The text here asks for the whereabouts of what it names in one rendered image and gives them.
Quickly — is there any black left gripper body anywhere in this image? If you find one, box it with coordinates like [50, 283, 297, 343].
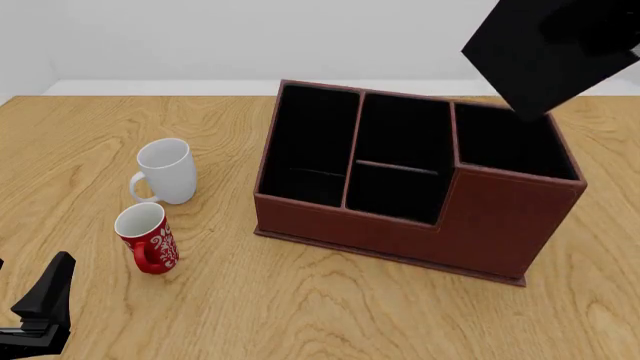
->
[0, 320, 72, 356]

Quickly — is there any black book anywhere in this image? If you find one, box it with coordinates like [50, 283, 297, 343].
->
[460, 0, 640, 122]

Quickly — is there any red-brown desk caddy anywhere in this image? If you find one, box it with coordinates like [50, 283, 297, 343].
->
[252, 78, 589, 289]

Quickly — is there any red mug with white pattern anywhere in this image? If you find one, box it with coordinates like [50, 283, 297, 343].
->
[113, 201, 181, 276]

